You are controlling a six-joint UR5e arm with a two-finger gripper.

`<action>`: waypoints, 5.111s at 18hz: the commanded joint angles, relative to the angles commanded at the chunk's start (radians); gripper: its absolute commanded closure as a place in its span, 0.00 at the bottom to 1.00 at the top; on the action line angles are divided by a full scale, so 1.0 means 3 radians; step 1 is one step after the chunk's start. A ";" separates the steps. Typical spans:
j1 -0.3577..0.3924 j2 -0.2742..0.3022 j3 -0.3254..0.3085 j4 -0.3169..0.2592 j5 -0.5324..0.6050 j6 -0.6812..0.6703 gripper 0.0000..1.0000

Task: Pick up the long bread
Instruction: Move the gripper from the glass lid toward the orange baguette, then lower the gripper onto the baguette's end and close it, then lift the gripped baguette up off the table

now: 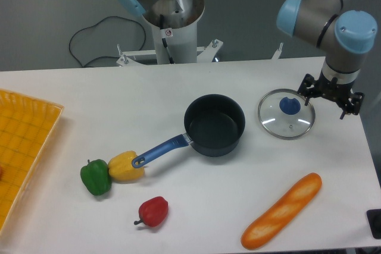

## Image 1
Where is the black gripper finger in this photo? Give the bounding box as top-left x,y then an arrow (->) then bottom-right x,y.
297,74 -> 316,105
340,92 -> 365,120

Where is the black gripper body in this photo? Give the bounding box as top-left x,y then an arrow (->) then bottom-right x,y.
312,75 -> 354,102

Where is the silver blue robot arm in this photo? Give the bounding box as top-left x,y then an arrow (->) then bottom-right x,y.
118,0 -> 377,115

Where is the long orange baguette bread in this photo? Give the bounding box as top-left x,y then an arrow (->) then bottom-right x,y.
241,173 -> 322,250

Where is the glass lid with blue knob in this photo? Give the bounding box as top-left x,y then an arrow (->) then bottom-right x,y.
257,89 -> 316,140

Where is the black device at table edge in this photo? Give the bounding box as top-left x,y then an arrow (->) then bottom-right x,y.
366,209 -> 381,239

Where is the red bell pepper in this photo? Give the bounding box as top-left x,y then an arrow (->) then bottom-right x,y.
134,196 -> 169,227

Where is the yellow bell pepper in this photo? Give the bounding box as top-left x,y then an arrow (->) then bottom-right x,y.
108,150 -> 145,182

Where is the green bell pepper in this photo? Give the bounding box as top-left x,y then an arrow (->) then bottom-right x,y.
80,159 -> 112,196

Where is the yellow woven basket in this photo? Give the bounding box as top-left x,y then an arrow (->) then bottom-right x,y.
1,89 -> 64,232

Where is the dark saucepan with blue handle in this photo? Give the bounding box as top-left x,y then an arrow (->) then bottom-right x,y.
132,94 -> 246,169

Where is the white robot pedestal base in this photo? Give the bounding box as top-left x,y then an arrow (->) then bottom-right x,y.
118,0 -> 223,64

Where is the black cable on floor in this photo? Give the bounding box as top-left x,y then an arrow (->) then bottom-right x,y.
68,15 -> 147,68

